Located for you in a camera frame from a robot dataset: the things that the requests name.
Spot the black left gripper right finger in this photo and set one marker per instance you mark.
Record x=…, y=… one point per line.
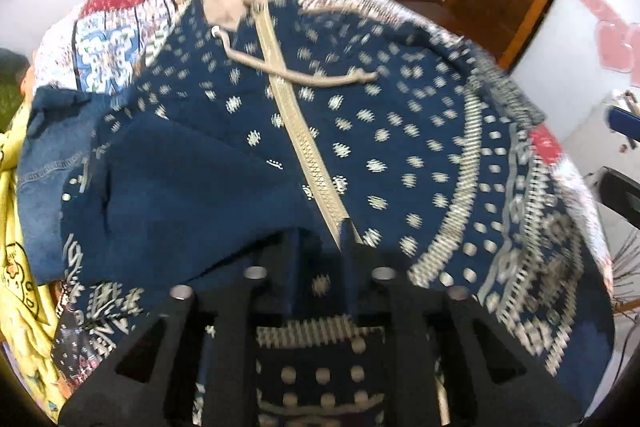
x=447, y=360

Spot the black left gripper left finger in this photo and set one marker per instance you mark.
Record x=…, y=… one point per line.
x=149, y=380

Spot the navy patterned hooded jacket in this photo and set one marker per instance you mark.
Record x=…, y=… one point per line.
x=260, y=116

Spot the yellow duck fleece blanket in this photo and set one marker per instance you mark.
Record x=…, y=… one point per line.
x=28, y=318

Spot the blue denim jeans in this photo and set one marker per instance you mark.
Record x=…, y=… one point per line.
x=58, y=138

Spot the colourful patchwork bedspread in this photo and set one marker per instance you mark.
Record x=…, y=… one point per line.
x=104, y=45

